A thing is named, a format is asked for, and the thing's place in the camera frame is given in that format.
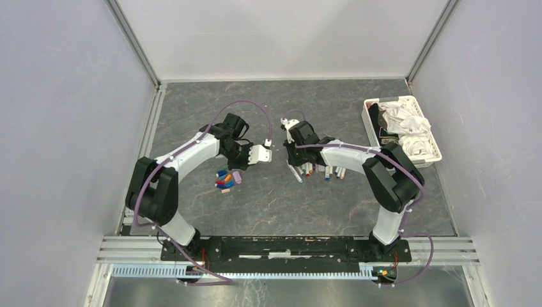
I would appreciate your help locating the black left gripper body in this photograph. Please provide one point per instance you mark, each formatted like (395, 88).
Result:
(241, 158)

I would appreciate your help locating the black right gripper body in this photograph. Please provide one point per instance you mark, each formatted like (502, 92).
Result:
(296, 154)

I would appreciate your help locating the blue cap white tip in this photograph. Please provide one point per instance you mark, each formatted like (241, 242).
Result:
(221, 173)

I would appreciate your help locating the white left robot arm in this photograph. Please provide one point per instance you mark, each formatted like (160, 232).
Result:
(155, 182)

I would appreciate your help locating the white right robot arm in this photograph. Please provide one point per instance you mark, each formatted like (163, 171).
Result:
(394, 180)

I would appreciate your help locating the white marker teal cap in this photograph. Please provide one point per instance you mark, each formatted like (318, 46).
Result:
(296, 174)

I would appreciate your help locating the black printed t-shirt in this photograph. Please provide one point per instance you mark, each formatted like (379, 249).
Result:
(379, 126)

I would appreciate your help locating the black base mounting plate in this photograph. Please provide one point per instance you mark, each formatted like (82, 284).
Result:
(294, 254)

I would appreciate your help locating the white crumpled cloth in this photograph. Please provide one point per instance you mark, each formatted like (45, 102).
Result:
(412, 128)

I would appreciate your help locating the white perforated plastic basket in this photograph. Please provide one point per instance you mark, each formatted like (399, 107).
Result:
(420, 161)

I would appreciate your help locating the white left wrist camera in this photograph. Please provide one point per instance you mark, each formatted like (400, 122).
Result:
(260, 153)

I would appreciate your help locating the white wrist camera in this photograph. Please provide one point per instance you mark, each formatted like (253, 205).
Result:
(260, 153)
(287, 124)

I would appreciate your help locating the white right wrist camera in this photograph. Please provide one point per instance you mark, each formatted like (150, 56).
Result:
(287, 124)

